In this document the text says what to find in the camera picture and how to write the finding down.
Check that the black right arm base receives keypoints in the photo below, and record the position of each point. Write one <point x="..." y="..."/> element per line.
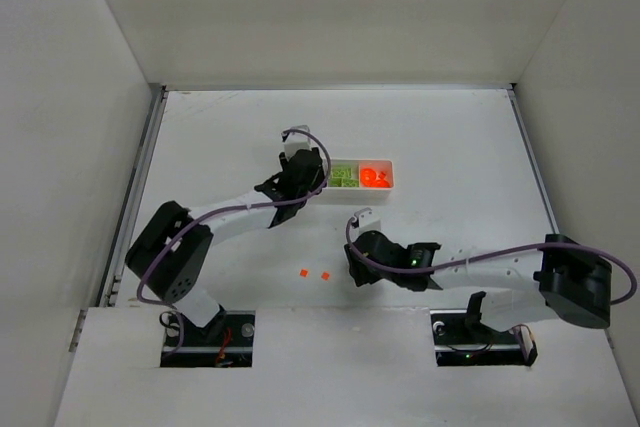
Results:
<point x="461" y="340"/>

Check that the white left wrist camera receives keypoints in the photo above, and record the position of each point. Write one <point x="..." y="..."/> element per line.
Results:
<point x="295" y="139"/>

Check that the white divided sorting tray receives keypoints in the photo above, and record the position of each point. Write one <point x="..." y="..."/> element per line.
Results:
<point x="357" y="196"/>

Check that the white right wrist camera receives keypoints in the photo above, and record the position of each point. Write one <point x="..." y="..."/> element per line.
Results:
<point x="366" y="220"/>

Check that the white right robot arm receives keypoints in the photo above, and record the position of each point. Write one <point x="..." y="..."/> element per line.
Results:
<point x="558" y="279"/>

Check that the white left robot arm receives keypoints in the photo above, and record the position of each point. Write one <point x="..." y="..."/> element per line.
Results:
<point x="170" y="252"/>

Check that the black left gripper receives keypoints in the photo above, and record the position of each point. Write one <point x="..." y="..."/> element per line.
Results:
<point x="305" y="170"/>

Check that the large green lego brick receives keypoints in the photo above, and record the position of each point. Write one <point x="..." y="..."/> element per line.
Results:
<point x="341" y="172"/>

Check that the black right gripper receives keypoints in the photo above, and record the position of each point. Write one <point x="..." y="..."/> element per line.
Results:
<point x="362" y="259"/>

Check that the orange round lego piece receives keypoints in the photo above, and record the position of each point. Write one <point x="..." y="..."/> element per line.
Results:
<point x="368" y="177"/>

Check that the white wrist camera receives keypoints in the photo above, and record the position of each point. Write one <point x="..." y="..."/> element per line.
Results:
<point x="366" y="220"/>
<point x="295" y="139"/>

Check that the small green lego brick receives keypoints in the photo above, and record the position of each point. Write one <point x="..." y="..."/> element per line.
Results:
<point x="343" y="183"/>

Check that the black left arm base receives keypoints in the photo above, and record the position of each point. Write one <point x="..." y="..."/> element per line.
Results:
<point x="228" y="344"/>

